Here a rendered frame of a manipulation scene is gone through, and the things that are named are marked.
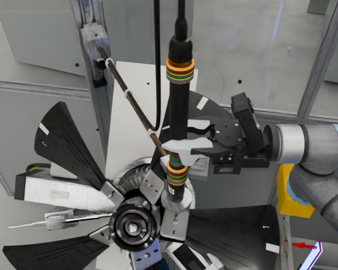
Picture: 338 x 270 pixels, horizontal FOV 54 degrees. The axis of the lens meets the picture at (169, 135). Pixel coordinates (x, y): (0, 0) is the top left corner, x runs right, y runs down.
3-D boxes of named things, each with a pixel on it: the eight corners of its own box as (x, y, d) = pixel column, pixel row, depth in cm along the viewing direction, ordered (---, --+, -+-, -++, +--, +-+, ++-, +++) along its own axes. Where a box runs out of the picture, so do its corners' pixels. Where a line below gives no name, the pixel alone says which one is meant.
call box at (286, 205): (274, 179, 121) (281, 159, 113) (303, 182, 119) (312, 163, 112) (277, 216, 109) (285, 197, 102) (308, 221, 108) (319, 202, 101)
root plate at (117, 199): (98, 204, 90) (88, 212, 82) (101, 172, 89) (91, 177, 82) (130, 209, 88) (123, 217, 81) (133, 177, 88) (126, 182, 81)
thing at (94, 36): (83, 47, 115) (79, 24, 109) (103, 43, 118) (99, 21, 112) (91, 62, 109) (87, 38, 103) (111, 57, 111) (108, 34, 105)
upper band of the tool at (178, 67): (161, 73, 53) (161, 58, 51) (185, 67, 54) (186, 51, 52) (173, 88, 50) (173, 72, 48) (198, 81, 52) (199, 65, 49)
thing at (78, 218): (123, 216, 94) (12, 230, 99) (122, 208, 94) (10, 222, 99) (121, 218, 92) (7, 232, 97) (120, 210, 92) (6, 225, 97)
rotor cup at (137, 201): (115, 233, 92) (98, 253, 79) (120, 182, 90) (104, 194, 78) (166, 242, 90) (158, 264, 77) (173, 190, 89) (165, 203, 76)
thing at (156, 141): (98, 51, 107) (97, 46, 106) (102, 50, 107) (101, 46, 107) (166, 166, 72) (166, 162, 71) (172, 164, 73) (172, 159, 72)
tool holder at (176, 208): (152, 187, 78) (151, 160, 71) (179, 178, 80) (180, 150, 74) (168, 217, 72) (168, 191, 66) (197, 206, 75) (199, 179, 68)
